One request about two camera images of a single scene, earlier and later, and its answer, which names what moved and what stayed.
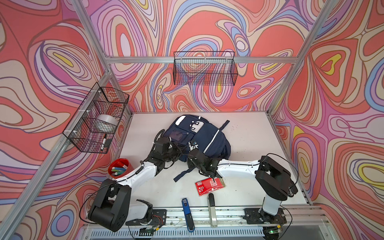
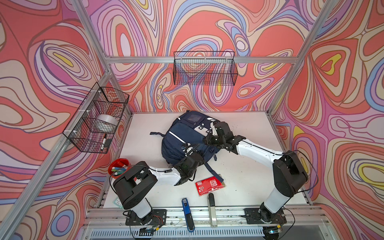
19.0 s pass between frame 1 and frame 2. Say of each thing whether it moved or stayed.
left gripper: moved
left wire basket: stayed
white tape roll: stayed
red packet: stayed
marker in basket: stayed
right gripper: moved
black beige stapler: stayed
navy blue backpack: moved
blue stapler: stayed
